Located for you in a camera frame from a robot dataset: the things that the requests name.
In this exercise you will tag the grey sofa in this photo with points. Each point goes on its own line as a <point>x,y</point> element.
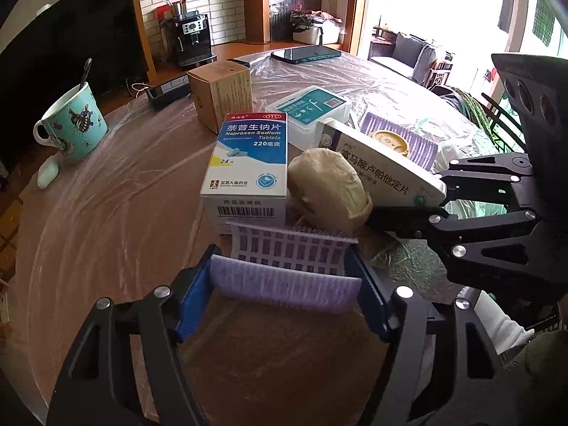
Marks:
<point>408,53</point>

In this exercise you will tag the person's right forearm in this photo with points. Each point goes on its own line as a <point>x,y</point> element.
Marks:
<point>501,324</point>

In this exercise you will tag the metal spoon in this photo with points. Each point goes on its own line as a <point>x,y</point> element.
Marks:
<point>86,71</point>

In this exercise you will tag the chair with draped clothes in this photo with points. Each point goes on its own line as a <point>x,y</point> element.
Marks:
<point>470,106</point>

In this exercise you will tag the white teal wipes box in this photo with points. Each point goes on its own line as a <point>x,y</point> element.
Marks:
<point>306,113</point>

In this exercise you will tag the black television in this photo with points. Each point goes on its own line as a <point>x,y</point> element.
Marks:
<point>57,53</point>

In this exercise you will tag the carved wooden side table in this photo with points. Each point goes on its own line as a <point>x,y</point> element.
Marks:
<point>440,73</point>

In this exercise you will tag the white earbud case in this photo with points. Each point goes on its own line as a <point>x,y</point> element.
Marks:
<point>48,174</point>

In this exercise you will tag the brown cardboard box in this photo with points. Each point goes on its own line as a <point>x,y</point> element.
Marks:
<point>217,93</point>

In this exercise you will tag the tablet in dark case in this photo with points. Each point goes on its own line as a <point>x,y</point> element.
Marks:
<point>168,93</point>

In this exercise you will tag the green hanging garment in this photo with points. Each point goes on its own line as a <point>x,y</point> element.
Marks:
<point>543,20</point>

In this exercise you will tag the blue white medicine box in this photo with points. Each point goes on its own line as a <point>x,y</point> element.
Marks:
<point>248,159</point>

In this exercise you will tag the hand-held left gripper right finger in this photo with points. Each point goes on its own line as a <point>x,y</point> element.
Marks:
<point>369,295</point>

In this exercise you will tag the white printer with bags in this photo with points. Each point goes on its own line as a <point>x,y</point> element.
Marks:
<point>313,31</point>

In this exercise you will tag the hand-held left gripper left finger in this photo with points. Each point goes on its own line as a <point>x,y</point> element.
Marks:
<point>195,295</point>

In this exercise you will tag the dark smartphone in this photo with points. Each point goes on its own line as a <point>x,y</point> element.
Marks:
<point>306,53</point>

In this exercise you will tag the black coffee machine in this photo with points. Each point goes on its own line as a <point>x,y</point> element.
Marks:
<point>193,40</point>

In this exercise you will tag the person's green sweater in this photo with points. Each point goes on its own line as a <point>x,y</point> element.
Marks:
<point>541,381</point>

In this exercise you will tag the dark hanging garment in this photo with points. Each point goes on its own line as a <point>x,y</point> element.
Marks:
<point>506,4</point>

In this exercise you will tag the purple blister pack strip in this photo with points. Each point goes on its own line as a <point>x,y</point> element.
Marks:
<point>284,270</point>

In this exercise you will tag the teal patterned mug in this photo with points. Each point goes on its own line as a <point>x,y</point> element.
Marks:
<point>75,128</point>

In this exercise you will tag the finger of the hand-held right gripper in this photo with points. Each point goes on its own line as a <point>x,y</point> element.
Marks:
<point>483,167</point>
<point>417,222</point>

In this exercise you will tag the metal utensil holder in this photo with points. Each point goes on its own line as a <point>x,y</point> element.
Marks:
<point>178,8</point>

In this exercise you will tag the wooden sideboard cabinet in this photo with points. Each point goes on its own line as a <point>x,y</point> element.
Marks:
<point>239,49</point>

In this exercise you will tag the purple coffee packet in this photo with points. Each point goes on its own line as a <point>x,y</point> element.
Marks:
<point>408,137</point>

